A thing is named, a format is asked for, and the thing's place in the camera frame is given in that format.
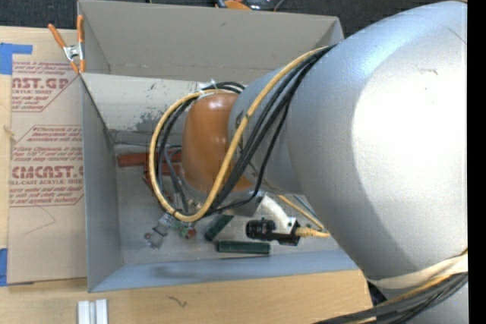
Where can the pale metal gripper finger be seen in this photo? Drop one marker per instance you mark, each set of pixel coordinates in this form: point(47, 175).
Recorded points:
point(156, 242)
point(148, 236)

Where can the grey metal bin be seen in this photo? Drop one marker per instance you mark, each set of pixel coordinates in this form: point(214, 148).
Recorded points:
point(152, 235)

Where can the dark green flat block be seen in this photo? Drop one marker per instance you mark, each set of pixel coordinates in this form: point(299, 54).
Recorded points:
point(219, 227)
point(243, 247)

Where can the red-brown flat block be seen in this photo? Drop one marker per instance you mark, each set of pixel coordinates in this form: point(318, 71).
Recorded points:
point(131, 159)

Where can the brown cardboard board, red print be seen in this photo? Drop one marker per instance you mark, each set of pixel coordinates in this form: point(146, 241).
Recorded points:
point(41, 227)

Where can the black cylinder on white bracket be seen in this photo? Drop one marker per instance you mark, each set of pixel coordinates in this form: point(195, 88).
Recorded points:
point(260, 229)

